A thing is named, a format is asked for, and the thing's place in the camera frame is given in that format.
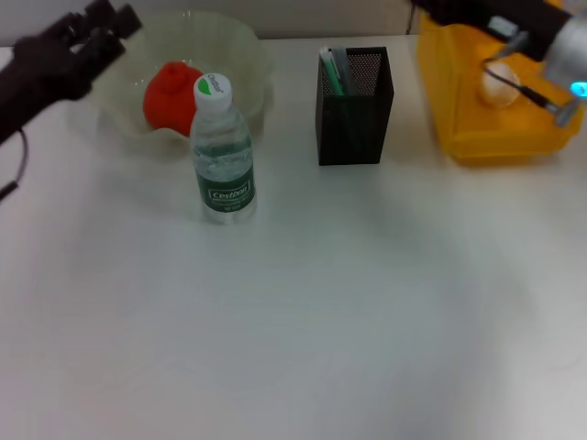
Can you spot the yellow plastic storage bin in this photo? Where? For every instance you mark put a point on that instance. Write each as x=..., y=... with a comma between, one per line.
x=504, y=142

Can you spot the black mesh pen holder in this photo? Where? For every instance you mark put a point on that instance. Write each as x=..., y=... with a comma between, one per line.
x=353, y=137

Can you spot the green utility knife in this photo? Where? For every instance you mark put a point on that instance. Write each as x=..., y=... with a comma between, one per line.
x=334, y=78

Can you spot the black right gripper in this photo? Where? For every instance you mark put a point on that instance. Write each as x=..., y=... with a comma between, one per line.
x=504, y=18

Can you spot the grey marker pen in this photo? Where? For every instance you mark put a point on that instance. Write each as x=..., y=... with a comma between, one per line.
x=346, y=73

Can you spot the red orange fruit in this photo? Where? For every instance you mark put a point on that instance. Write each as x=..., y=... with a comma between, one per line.
x=167, y=101

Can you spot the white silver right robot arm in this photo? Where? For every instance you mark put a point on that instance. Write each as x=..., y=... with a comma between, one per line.
x=566, y=50

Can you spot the clear green label water bottle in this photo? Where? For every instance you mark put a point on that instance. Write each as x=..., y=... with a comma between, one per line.
x=224, y=192

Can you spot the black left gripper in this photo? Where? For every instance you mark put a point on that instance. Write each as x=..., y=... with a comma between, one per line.
x=46, y=69

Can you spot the white paper ball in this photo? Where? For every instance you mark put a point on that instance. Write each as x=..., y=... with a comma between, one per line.
x=500, y=91

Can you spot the translucent wavy fruit plate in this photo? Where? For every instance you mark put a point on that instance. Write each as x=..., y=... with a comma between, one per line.
x=247, y=59

